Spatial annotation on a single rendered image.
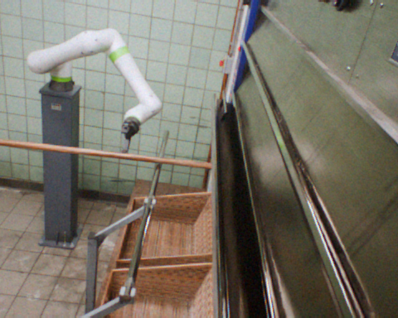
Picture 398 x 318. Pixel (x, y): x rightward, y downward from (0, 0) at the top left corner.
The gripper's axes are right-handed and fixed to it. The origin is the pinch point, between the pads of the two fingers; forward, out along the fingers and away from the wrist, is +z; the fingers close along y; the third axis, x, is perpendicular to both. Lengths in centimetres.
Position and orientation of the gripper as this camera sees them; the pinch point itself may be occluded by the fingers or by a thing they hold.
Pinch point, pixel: (123, 144)
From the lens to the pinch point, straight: 196.0
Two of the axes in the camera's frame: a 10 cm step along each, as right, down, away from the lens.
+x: -9.9, -1.5, -0.6
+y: -1.6, 8.7, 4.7
